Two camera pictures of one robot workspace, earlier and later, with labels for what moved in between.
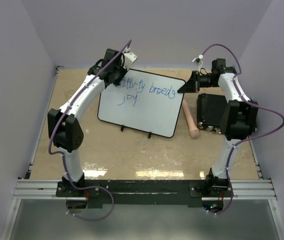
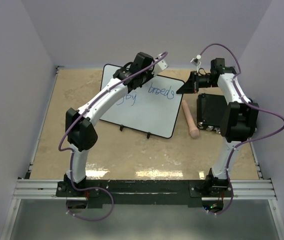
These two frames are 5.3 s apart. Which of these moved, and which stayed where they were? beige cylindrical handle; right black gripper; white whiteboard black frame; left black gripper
Moved: left black gripper
Stayed: right black gripper; white whiteboard black frame; beige cylindrical handle
